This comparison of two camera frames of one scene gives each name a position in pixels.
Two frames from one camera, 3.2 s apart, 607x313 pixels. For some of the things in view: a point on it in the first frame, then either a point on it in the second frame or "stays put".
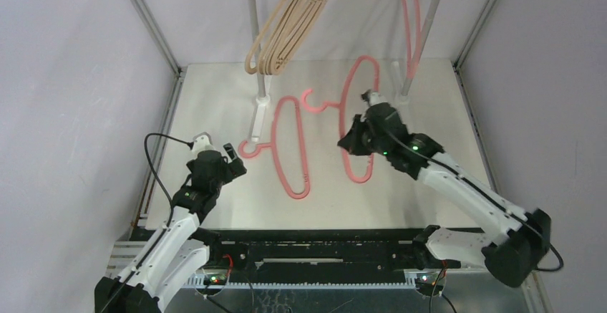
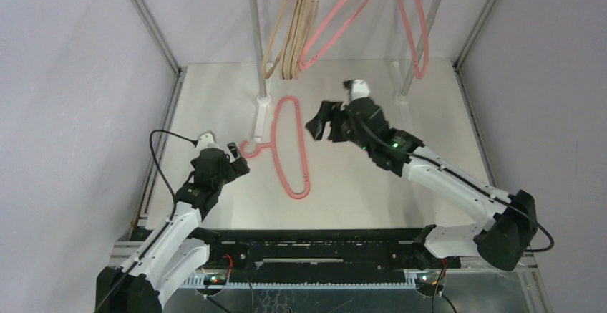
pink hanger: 341,105 → 333,37
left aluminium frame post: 150,19 stays put
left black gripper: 232,169 stays put
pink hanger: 274,146 stays put
